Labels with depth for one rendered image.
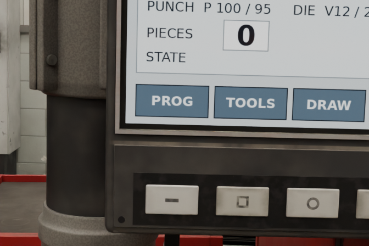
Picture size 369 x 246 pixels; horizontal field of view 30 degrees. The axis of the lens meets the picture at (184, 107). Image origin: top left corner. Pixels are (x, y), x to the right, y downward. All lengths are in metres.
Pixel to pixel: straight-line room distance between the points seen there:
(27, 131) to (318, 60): 5.12
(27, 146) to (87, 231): 4.97
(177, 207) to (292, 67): 0.13
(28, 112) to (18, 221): 4.13
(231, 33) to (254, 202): 0.12
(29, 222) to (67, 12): 0.87
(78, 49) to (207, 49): 0.15
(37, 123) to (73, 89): 4.94
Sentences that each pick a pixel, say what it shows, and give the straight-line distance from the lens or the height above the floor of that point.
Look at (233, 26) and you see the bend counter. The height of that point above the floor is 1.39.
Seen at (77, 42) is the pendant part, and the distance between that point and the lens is 0.59.
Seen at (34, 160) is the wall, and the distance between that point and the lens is 5.59.
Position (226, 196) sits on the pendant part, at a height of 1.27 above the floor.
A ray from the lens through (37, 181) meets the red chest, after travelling 1.75.
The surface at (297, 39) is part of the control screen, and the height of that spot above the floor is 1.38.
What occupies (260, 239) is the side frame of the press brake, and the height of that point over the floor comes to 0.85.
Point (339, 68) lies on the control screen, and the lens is 0.49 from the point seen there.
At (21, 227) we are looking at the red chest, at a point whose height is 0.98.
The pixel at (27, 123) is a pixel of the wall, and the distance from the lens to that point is 5.55.
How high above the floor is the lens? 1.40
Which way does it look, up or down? 8 degrees down
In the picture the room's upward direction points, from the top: 2 degrees clockwise
